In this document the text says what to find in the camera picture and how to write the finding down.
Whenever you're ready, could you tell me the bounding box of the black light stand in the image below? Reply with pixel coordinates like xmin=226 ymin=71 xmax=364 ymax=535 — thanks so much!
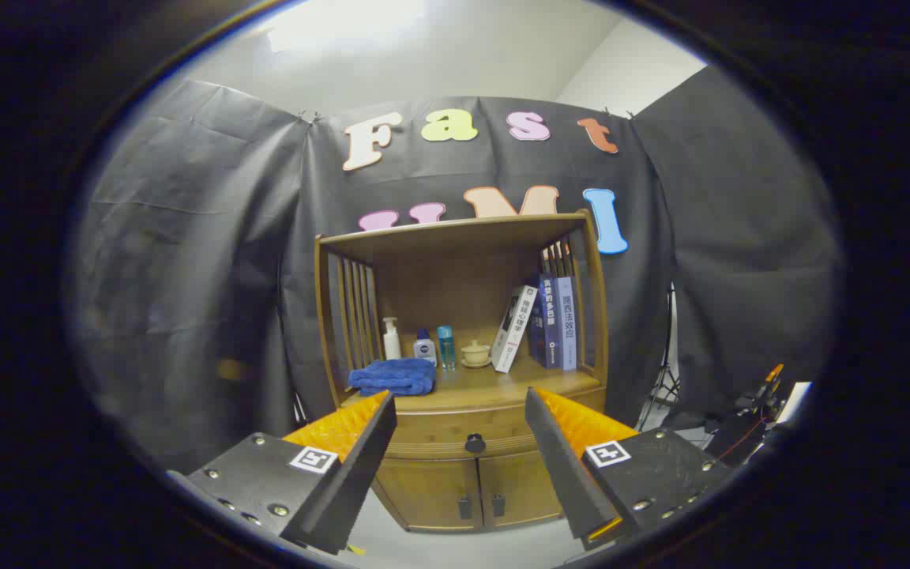
xmin=637 ymin=284 xmax=681 ymax=431

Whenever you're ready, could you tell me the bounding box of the blue folded towel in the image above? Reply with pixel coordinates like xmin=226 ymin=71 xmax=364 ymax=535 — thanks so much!
xmin=348 ymin=358 xmax=438 ymax=397

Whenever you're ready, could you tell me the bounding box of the white box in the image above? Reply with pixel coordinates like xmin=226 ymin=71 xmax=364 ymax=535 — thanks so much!
xmin=775 ymin=381 xmax=813 ymax=428

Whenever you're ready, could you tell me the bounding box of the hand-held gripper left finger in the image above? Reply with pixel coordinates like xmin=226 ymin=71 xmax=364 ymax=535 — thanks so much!
xmin=185 ymin=390 xmax=398 ymax=556

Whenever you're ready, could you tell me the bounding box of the wooden countertop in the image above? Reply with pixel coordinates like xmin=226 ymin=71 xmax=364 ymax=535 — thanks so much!
xmin=342 ymin=348 xmax=606 ymax=413

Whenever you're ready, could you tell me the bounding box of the pale blue book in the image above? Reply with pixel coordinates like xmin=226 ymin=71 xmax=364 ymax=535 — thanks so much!
xmin=556 ymin=276 xmax=578 ymax=371

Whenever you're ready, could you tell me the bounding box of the orange and black gripper device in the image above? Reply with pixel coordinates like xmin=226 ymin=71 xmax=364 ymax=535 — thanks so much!
xmin=731 ymin=364 xmax=788 ymax=413

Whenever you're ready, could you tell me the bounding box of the wooden cabinet door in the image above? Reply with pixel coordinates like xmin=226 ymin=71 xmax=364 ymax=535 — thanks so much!
xmin=376 ymin=458 xmax=481 ymax=531
xmin=479 ymin=452 xmax=566 ymax=527

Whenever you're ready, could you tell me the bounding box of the white book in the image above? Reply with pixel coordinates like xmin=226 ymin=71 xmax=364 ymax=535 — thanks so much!
xmin=491 ymin=285 xmax=539 ymax=374

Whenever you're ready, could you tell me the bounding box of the black side table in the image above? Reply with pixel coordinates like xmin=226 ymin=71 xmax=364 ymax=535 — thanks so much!
xmin=704 ymin=407 xmax=784 ymax=471

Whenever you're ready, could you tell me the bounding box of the wooden cabinet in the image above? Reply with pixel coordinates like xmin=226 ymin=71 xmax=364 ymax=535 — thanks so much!
xmin=314 ymin=211 xmax=610 ymax=533

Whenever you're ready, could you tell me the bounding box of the dark blue book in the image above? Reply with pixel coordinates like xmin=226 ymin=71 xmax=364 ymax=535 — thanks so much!
xmin=528 ymin=273 xmax=562 ymax=370

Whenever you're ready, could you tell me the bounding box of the black backdrop cloth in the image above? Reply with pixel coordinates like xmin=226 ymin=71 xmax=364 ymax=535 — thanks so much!
xmin=76 ymin=67 xmax=843 ymax=475

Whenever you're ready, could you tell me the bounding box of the red cable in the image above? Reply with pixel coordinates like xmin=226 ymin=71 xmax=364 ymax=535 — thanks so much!
xmin=710 ymin=415 xmax=766 ymax=462

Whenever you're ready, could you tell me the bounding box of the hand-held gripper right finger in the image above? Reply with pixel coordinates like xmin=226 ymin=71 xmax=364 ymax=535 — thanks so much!
xmin=525 ymin=386 xmax=732 ymax=552

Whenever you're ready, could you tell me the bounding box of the wooden drawer with black knob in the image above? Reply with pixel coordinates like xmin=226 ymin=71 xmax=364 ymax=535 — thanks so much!
xmin=342 ymin=393 xmax=607 ymax=461

